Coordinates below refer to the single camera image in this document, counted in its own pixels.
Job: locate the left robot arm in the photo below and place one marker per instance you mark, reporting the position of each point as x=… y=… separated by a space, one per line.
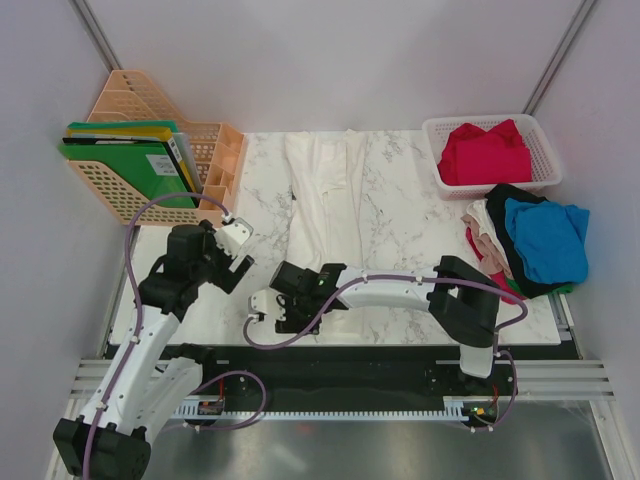
x=112 y=436

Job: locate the white plastic basket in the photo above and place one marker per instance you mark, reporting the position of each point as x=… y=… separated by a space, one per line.
x=546 y=168

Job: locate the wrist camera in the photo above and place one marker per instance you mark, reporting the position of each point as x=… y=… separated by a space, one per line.
x=265 y=304
x=232 y=236

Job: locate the peach plastic file organizer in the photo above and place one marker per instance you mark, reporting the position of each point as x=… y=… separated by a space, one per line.
x=136 y=146

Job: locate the beige pink t shirt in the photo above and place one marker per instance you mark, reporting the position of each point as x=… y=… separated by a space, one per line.
x=493 y=259

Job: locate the red t shirt in basket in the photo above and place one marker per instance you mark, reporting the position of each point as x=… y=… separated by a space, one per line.
x=473 y=156

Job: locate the black t shirt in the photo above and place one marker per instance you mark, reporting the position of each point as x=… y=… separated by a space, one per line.
x=496 y=208

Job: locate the green file folder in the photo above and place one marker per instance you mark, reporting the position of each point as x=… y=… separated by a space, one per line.
x=135 y=170

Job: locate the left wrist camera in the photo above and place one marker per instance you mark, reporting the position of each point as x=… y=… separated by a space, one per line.
x=232 y=236

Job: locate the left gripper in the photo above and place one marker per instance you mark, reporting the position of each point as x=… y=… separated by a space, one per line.
x=227 y=279

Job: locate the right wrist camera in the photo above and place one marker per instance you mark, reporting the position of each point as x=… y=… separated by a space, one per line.
x=265 y=304

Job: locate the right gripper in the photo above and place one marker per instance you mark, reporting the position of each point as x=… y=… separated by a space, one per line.
x=292 y=326

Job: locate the white t shirt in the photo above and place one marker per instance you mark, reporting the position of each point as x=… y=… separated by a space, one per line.
x=326 y=179

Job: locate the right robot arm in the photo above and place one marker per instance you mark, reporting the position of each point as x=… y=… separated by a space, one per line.
x=464 y=302

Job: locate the white slotted cable duct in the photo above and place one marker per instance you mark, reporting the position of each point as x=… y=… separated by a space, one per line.
x=195 y=410

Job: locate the blue t shirt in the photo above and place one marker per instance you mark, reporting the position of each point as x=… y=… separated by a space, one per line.
x=550 y=240

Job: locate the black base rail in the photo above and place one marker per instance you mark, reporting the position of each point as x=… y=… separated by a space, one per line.
x=340 y=378

